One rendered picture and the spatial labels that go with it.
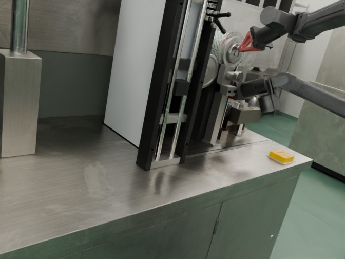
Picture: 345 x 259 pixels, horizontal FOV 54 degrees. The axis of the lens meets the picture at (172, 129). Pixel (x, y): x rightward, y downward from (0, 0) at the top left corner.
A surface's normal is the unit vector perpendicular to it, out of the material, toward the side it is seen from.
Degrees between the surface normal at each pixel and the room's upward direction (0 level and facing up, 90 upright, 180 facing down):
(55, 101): 90
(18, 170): 0
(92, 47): 90
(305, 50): 90
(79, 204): 0
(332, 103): 82
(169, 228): 90
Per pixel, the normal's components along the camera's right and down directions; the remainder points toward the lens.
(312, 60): -0.74, 0.07
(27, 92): 0.65, 0.37
